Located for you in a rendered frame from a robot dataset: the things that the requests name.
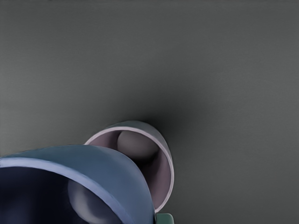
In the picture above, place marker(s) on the grey cup with pink inside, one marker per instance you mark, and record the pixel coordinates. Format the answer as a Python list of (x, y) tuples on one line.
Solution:
[(161, 172)]

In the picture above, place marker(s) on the blue cup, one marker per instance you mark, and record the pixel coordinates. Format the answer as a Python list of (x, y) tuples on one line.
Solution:
[(112, 168)]

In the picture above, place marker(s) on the teal faceted mug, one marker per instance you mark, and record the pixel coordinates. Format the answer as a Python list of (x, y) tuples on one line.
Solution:
[(165, 218)]

